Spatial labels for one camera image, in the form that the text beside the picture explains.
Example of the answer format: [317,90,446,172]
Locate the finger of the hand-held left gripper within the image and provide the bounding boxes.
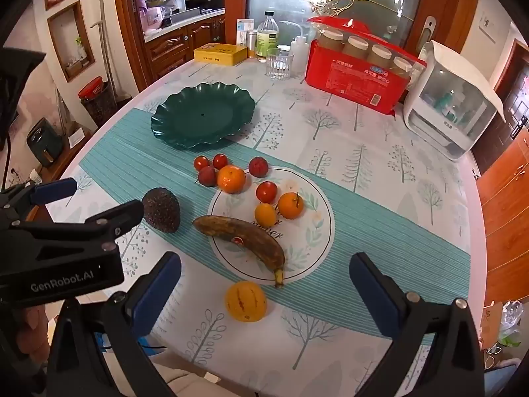
[12,199,145,262]
[0,177,78,221]

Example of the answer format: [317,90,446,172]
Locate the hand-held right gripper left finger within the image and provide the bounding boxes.
[46,251,183,397]

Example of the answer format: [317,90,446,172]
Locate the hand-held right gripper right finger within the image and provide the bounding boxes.
[349,251,485,397]

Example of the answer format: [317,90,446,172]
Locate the dark brown avocado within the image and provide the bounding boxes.
[142,187,181,233]

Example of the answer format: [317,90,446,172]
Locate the yellow striped melon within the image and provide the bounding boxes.
[225,281,268,322]

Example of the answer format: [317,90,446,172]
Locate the overripe brown banana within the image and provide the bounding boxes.
[192,215,287,289]

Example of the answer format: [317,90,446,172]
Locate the orange mandarin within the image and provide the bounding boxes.
[277,192,305,220]
[217,165,246,195]

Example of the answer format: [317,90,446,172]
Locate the dark green scalloped plate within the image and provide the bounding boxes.
[151,83,257,150]

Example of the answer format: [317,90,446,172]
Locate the small yellow orange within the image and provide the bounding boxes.
[254,202,277,228]

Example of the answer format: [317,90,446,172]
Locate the person's left hand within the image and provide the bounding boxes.
[17,304,52,367]

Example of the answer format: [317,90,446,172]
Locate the dark green air fryer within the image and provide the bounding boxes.
[26,118,63,168]

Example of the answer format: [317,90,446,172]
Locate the red round tin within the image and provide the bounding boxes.
[78,76,104,100]

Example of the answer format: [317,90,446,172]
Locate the clear plastic bag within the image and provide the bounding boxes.
[498,300,525,346]

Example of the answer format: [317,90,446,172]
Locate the wooden door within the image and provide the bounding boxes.
[475,128,529,302]

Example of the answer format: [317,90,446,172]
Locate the wooden kitchen cabinet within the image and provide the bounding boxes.
[144,12,226,87]

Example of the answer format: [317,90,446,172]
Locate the yellow tin box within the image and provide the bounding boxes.
[194,43,249,67]

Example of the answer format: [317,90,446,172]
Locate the pink kitchen appliance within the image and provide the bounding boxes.
[142,6,166,31]

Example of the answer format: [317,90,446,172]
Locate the white countertop appliance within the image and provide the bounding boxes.
[403,40,507,161]

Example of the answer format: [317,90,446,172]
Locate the clear glass tumbler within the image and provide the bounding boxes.
[265,47,295,81]

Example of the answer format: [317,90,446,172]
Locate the red package of paper cups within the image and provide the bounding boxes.
[305,16,427,115]

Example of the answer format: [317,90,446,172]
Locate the white and blue carton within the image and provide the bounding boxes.
[236,19,256,47]

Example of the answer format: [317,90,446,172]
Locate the glass bottle with green label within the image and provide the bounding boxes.
[256,11,278,64]

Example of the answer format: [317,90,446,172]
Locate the white plastic wash bottle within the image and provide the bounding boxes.
[279,20,308,73]

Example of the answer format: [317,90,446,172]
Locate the black cable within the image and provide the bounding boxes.
[2,132,12,191]

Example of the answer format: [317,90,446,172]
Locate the mop handle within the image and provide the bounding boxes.
[90,0,120,104]

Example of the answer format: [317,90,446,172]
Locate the silver door handle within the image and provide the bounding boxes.
[419,16,438,50]

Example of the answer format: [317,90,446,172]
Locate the white wall socket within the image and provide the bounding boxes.
[479,10,497,44]

